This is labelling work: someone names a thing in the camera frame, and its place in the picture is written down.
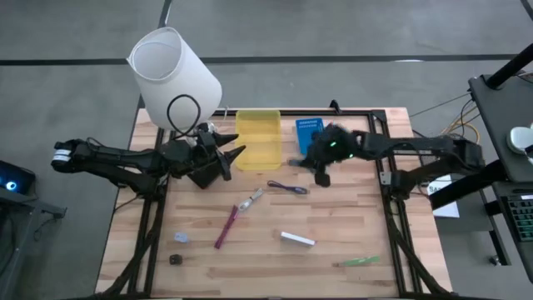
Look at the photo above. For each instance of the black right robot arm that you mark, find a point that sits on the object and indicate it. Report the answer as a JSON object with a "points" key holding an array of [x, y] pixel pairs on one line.
{"points": [[416, 148]]}

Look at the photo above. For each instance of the green flat stick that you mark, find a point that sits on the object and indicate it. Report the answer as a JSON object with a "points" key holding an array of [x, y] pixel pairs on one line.
{"points": [[358, 261]]}

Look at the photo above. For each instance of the white lamp shade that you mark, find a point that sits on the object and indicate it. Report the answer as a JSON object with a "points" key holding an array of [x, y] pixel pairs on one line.
{"points": [[179, 79]]}

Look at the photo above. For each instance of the black keyboard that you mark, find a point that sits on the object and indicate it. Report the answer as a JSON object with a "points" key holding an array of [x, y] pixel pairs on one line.
{"points": [[522, 216]]}

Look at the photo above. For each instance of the black charger plug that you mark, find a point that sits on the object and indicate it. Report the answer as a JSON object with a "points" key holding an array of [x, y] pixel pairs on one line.
{"points": [[175, 259]]}

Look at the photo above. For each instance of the black clamp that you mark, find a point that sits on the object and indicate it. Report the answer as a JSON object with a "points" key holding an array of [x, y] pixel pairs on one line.
{"points": [[335, 106]]}

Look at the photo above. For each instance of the white paper sheet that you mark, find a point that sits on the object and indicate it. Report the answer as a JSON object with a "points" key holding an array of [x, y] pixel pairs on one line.
{"points": [[447, 208]]}

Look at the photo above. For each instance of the white round device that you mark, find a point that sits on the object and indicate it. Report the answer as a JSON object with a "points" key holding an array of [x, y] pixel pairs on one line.
{"points": [[520, 139]]}

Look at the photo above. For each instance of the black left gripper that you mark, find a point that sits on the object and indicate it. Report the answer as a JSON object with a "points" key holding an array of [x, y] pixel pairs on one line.
{"points": [[205, 148]]}

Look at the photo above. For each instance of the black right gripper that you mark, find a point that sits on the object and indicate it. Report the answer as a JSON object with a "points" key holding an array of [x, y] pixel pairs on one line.
{"points": [[335, 146]]}

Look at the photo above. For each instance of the silver frame bracket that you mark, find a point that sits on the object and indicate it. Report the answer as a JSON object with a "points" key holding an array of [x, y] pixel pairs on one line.
{"points": [[385, 178]]}

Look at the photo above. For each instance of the white rectangular box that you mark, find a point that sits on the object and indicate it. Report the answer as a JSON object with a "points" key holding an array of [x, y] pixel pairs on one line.
{"points": [[297, 239]]}

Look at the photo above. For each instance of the magenta pen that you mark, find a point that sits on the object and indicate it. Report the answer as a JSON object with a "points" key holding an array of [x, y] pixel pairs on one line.
{"points": [[227, 227]]}

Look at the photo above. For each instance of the black metal table frame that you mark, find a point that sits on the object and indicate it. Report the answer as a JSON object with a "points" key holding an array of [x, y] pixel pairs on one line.
{"points": [[354, 112]]}

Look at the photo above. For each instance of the dark grey side stand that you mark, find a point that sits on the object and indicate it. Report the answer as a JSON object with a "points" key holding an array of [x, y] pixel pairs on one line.
{"points": [[25, 212]]}

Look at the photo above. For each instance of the blue box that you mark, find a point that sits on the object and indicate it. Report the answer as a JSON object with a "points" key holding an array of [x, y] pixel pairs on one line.
{"points": [[306, 131]]}

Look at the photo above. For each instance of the black device with blue light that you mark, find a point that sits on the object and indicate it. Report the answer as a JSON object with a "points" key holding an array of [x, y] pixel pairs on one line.
{"points": [[12, 179]]}

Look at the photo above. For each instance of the yellow translucent bin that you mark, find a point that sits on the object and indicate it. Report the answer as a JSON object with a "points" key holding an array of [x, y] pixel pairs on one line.
{"points": [[258, 141]]}

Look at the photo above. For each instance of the black side desk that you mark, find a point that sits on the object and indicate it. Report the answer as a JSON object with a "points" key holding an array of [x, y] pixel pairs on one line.
{"points": [[499, 125]]}

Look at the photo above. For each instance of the light blue small adapter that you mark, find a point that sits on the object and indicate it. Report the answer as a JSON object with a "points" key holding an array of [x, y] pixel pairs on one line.
{"points": [[181, 237]]}

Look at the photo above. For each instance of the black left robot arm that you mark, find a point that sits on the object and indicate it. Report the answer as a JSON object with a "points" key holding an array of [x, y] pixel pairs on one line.
{"points": [[125, 160]]}

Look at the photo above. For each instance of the black pole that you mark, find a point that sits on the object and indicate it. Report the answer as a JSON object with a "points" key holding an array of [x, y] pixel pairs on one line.
{"points": [[510, 68]]}

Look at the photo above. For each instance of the black stand beam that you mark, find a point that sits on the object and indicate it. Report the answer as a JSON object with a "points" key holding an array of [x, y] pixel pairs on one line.
{"points": [[466, 187]]}

